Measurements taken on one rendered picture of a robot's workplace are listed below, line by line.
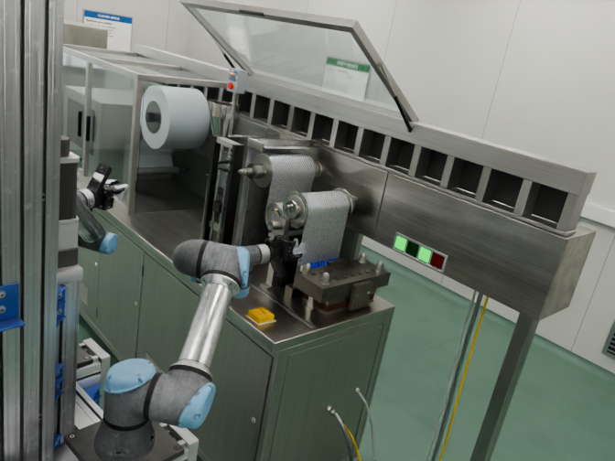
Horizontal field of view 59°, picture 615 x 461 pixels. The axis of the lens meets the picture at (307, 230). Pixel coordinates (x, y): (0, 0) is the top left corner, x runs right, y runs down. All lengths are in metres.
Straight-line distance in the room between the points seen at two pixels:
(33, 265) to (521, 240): 1.46
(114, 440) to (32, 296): 0.41
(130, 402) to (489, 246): 1.27
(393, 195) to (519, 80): 2.52
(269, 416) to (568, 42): 3.38
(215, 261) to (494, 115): 3.41
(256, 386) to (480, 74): 3.37
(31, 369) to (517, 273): 1.49
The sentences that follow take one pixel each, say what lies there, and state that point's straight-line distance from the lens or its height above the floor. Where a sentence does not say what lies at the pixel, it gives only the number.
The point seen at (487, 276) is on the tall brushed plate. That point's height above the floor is 1.21.
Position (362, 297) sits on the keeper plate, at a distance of 2.22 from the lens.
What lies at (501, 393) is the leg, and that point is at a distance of 2.34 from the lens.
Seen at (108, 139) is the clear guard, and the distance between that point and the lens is 3.09.
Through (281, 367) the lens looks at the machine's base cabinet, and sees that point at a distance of 2.00.
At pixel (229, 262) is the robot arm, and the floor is 1.25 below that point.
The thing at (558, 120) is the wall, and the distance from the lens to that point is 4.43.
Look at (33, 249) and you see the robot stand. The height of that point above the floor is 1.35.
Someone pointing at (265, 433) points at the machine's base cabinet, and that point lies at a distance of 2.15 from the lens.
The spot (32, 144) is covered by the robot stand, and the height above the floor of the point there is 1.59.
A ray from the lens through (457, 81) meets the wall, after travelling 4.86.
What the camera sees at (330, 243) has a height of 1.11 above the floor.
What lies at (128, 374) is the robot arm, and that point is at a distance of 1.45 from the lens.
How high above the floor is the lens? 1.88
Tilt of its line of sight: 19 degrees down
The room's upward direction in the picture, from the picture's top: 10 degrees clockwise
